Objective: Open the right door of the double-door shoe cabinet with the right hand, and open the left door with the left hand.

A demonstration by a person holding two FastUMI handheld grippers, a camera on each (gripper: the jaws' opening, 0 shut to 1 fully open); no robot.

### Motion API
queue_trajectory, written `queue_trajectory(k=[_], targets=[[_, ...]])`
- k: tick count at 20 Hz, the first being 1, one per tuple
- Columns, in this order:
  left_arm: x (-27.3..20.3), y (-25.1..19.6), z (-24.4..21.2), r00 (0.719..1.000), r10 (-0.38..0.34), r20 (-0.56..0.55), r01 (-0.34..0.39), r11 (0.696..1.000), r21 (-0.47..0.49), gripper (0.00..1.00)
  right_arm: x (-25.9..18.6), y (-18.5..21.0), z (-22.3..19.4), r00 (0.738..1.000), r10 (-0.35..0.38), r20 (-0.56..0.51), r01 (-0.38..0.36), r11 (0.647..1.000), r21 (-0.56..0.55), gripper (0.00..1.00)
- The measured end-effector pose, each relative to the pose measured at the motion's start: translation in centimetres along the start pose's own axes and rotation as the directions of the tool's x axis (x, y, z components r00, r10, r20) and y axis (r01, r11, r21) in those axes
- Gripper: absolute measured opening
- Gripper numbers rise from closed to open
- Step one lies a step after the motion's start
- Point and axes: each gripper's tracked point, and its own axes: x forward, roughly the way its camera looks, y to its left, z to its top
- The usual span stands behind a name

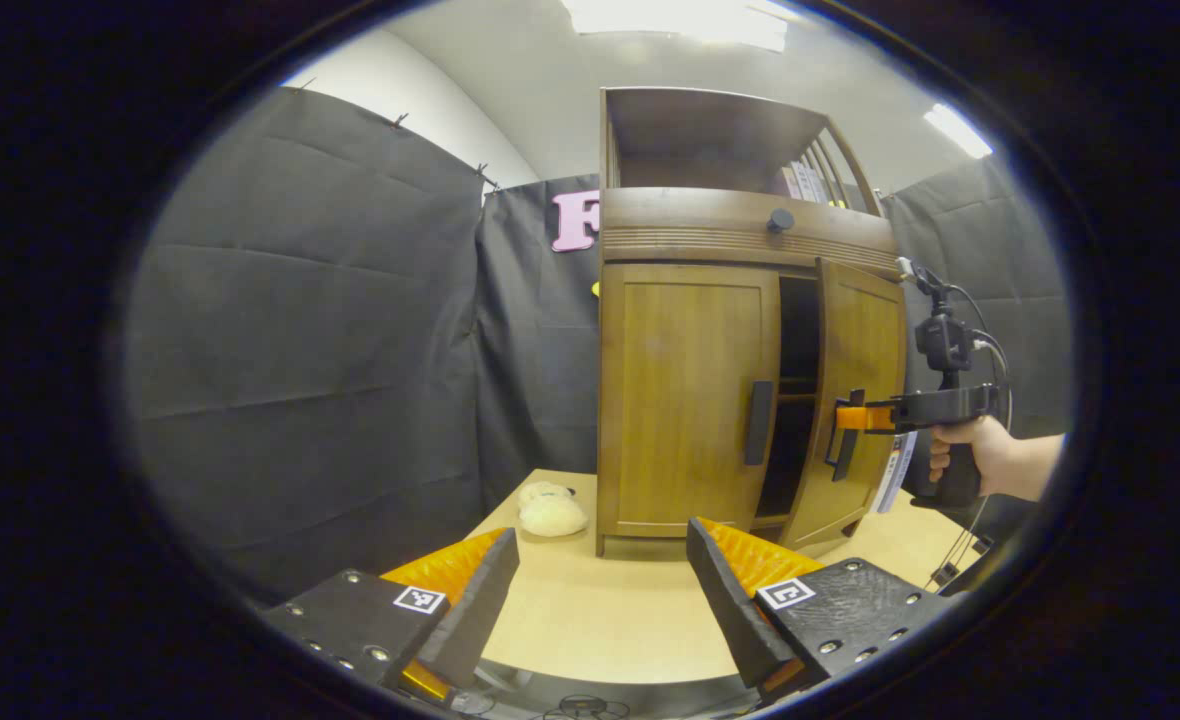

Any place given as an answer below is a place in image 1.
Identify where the cream plush toy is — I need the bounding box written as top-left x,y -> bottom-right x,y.
518,481 -> 589,538

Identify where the small ceiling light panel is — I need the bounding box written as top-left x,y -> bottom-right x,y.
925,103 -> 993,159

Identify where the wooden shoe cabinet door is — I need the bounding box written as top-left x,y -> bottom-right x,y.
782,258 -> 908,549
600,263 -> 781,536

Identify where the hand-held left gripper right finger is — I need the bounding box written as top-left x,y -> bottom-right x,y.
686,517 -> 961,701

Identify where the blue grey book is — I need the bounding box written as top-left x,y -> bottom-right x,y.
872,432 -> 919,515

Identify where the black backdrop cloth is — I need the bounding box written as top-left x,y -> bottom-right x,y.
125,87 -> 1071,601

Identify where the black door handle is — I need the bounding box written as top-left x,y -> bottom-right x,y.
825,389 -> 866,483
745,380 -> 775,466

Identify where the wooden double-door shoe cabinet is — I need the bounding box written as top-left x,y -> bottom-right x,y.
596,86 -> 909,558

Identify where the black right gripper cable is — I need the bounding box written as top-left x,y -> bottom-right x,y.
925,285 -> 1016,591

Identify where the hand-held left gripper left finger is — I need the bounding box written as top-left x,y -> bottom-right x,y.
262,527 -> 521,701

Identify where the large ceiling light panel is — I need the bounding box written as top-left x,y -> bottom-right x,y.
560,0 -> 789,51

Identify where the wooden cabinet drawer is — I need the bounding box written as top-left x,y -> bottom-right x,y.
600,188 -> 901,279

